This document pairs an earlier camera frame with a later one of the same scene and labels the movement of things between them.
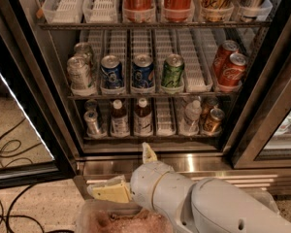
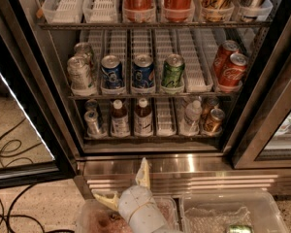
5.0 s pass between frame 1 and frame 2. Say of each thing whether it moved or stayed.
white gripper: moved
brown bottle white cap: stayed
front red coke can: stayed
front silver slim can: stayed
